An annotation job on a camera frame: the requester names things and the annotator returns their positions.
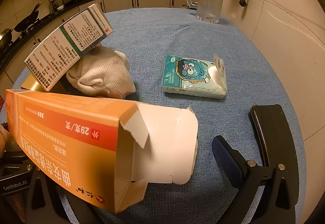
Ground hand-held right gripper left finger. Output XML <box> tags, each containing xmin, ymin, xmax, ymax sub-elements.
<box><xmin>25</xmin><ymin>169</ymin><xmax>77</xmax><ymax>224</ymax></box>

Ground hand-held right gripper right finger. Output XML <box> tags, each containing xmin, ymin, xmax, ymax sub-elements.
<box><xmin>212</xmin><ymin>135</ymin><xmax>297</xmax><ymax>224</ymax></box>

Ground orange cardboard carton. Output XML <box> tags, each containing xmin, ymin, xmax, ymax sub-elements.
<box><xmin>5</xmin><ymin>89</ymin><xmax>198</xmax><ymax>214</ymax></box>

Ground person's left hand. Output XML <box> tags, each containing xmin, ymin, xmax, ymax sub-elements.
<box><xmin>0</xmin><ymin>122</ymin><xmax>11</xmax><ymax>160</ymax></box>

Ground teal cartoon tissue pack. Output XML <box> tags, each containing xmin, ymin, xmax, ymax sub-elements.
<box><xmin>162</xmin><ymin>53</ymin><xmax>227</xmax><ymax>100</ymax></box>

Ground gold box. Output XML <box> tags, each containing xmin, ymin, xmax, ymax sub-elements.
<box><xmin>20</xmin><ymin>73</ymin><xmax>74</xmax><ymax>95</ymax></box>

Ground white green medicine box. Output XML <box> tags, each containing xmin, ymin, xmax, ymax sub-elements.
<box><xmin>24</xmin><ymin>4</ymin><xmax>114</xmax><ymax>92</ymax></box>

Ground white knitted cloth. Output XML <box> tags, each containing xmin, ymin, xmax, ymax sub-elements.
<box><xmin>65</xmin><ymin>46</ymin><xmax>136</xmax><ymax>99</ymax></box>

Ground black wok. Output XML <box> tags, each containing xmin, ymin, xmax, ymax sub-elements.
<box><xmin>14</xmin><ymin>2</ymin><xmax>42</xmax><ymax>33</ymax></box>

